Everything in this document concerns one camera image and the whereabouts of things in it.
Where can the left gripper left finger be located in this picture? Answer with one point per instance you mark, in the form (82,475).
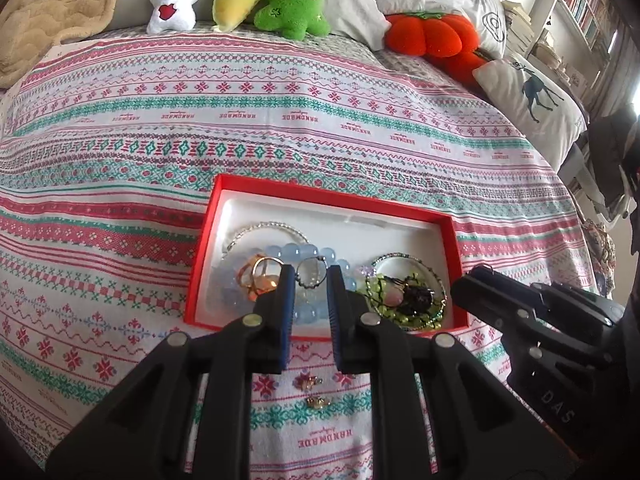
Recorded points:
(184,411)

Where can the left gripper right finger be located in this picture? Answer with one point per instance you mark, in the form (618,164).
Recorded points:
(437,411)

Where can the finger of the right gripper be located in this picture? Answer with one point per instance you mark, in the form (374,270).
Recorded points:
(486,303)
(508,286)

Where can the red gold earring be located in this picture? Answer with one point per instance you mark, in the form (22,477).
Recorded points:
(306,382)

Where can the gold ring brooch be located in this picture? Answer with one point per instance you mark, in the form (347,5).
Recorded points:
(259,275)

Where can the red jewelry box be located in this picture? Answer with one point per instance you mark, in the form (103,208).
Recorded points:
(299,225)

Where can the deer print pillow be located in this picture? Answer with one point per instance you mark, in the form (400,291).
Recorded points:
(547,115)

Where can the red pumpkin plush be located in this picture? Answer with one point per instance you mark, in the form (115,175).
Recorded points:
(448,41)

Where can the bookshelf with books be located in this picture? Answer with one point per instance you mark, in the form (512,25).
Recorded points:
(572,40)

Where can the patterned knit bedspread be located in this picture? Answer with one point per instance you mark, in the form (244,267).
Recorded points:
(110,149)

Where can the green tree plush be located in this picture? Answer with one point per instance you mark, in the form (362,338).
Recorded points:
(293,19)

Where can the beige fleece blanket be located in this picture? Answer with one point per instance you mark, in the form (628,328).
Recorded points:
(30,28)

